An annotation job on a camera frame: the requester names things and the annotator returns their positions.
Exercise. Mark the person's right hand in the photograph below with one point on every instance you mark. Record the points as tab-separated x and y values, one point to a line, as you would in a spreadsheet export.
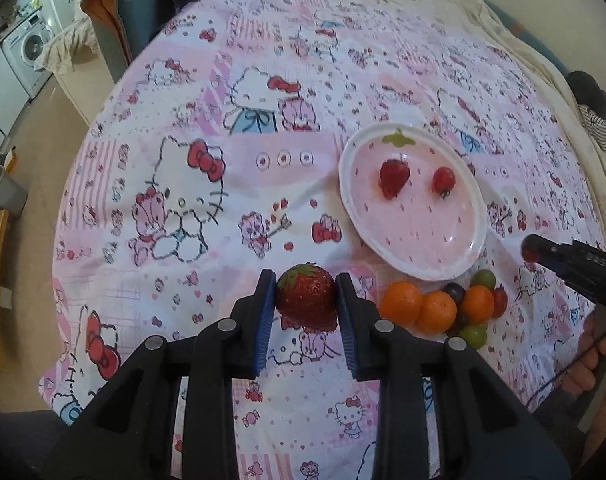
585	367

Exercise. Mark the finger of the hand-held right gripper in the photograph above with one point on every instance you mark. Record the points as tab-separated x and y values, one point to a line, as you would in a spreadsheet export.
583	266

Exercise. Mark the beige box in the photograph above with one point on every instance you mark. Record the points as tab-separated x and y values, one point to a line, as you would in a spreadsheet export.
83	92

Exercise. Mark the grey bin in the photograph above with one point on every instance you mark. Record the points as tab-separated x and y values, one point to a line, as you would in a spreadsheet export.
3	190

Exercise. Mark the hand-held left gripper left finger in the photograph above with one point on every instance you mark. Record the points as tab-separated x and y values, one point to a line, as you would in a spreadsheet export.
264	320

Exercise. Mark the person's dark trousers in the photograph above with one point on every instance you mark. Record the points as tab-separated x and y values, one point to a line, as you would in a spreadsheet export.
13	442

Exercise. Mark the white pink plate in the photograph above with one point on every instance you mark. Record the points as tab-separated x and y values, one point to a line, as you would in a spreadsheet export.
418	240

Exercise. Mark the grey chair with orange cushion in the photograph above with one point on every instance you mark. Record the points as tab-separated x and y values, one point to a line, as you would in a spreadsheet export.
123	20

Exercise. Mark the large red strawberry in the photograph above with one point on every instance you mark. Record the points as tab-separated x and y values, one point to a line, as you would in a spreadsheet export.
305	295

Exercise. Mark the cream lace cloth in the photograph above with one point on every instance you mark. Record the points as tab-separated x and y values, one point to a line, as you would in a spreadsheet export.
65	45

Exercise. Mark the striped cloth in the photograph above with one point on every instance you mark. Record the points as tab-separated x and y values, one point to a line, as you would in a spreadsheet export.
602	127

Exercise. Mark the small red strawberry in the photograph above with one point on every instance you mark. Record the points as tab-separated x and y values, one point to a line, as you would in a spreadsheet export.
394	177

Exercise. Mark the white washing machine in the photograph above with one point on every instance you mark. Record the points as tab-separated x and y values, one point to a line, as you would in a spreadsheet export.
28	47

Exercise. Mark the green grape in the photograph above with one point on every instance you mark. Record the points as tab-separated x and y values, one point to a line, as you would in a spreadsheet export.
473	336
483	279

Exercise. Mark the blue mattress edge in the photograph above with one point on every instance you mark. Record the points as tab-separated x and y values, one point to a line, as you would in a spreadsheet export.
533	27

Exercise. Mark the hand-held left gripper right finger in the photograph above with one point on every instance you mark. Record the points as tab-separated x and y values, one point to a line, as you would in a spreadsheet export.
346	325

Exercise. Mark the small orange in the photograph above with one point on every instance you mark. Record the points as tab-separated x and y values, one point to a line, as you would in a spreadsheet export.
437	312
478	304
402	302

